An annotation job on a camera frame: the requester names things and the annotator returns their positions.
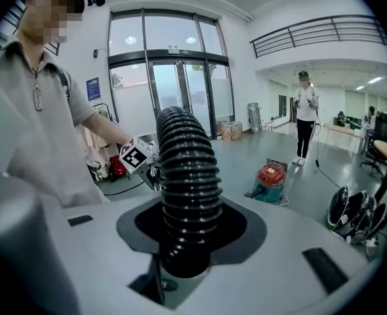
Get red and teal vacuum cleaner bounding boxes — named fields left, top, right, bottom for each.
left=244, top=161, right=288, bottom=205

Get person's grey shirt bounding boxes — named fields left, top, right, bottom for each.
left=0, top=36, right=112, bottom=209

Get blue wall poster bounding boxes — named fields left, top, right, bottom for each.
left=85, top=76, right=101, bottom=102

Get silver pendant necklace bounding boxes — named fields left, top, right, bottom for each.
left=31, top=66, right=45, bottom=112

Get box of yellow toys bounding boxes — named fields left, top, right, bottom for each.
left=220, top=120, right=243, bottom=141

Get person's head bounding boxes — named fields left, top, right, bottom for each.
left=22, top=0, right=86, bottom=45

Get person's left forearm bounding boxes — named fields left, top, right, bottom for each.
left=81, top=112, right=135, bottom=150

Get small black office chair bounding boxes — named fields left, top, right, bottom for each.
left=360, top=112, right=387, bottom=177

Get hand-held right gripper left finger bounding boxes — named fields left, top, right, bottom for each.
left=61, top=195, right=165, bottom=315

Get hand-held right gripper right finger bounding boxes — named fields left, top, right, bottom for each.
left=178, top=197, right=380, bottom=315

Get folded grey trolley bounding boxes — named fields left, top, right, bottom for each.
left=247, top=102, right=263, bottom=135

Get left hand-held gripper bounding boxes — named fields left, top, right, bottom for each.
left=119, top=136, right=163, bottom=192

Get black vacuum hose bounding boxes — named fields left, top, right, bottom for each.
left=155, top=106, right=226, bottom=279

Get glass entrance doors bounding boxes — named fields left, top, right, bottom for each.
left=107, top=8, right=236, bottom=140

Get wooden bench table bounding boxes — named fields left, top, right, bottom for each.
left=324, top=124, right=365, bottom=154

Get black balcony railing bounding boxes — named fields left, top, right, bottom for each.
left=249, top=14, right=387, bottom=58

